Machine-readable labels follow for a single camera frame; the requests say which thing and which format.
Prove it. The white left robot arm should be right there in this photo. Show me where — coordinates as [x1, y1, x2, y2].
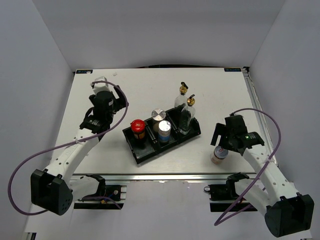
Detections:
[30, 80, 129, 216]

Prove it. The clear shaker with steel lid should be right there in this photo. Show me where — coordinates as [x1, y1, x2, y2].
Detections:
[151, 108, 167, 133]

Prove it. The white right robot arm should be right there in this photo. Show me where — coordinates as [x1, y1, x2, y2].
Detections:
[211, 115, 315, 238]

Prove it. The red-lid orange sauce jar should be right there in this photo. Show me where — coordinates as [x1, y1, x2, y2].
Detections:
[130, 119, 146, 146]

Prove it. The blue logo sticker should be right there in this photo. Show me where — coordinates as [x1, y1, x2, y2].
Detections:
[75, 69, 93, 74]
[224, 67, 242, 72]

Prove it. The clear glass oil bottle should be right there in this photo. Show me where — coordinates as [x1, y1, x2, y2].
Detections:
[178, 94, 196, 135]

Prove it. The purple cable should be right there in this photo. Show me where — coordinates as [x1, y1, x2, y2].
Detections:
[7, 80, 130, 216]
[214, 107, 282, 226]

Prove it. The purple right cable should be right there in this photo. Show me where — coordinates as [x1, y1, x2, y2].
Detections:
[214, 107, 282, 226]

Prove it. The right blue logo sticker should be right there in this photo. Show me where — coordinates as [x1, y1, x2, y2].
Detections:
[224, 67, 242, 72]

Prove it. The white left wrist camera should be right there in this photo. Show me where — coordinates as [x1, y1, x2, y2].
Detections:
[90, 76, 111, 95]

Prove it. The black three-compartment tray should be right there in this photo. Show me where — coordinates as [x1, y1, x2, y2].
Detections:
[121, 106, 202, 165]

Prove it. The aluminium rail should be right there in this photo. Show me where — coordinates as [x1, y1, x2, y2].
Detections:
[99, 172, 261, 183]
[241, 66, 274, 148]

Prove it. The aluminium right side rail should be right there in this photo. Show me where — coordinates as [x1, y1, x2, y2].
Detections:
[241, 66, 274, 148]

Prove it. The aluminium front rail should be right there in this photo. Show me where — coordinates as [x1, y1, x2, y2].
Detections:
[99, 172, 261, 183]

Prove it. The glass bottle with brown residue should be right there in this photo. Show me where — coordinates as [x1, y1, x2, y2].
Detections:
[174, 81, 189, 110]

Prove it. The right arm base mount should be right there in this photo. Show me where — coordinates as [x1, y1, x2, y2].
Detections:
[203, 172, 249, 213]

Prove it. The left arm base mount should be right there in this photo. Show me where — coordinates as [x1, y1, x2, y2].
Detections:
[69, 174, 127, 210]

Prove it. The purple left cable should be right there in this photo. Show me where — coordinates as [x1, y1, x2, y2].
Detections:
[7, 80, 130, 216]

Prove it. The spice jar with red label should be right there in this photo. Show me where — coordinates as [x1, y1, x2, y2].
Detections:
[210, 145, 229, 165]

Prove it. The left blue logo sticker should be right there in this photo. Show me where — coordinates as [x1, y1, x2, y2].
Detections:
[75, 69, 93, 74]

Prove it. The blue-label silver-lid jar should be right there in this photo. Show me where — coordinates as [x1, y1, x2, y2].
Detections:
[158, 120, 172, 143]

